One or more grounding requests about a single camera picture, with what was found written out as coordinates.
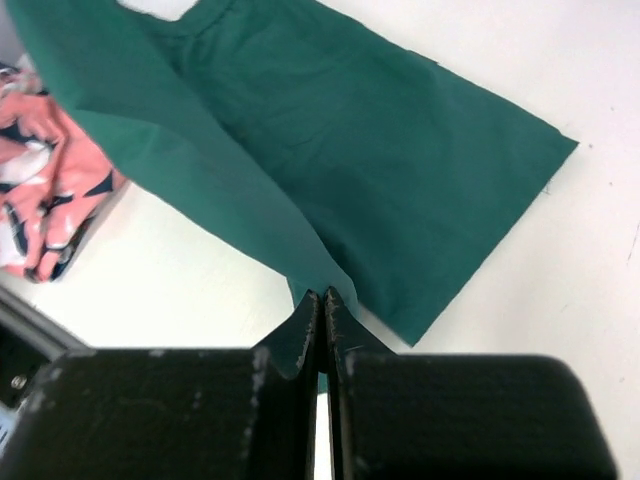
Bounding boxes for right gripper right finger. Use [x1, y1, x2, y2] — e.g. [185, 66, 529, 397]
[324, 290, 618, 479]

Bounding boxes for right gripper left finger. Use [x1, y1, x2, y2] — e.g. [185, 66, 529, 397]
[1, 293, 320, 479]

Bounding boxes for aluminium mounting rail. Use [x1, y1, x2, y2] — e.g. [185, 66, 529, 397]
[1, 287, 88, 411]

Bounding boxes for teal green shorts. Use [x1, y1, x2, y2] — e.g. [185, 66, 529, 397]
[8, 1, 577, 345]

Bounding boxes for pink patterned shorts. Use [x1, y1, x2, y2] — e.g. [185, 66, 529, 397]
[1, 65, 126, 283]

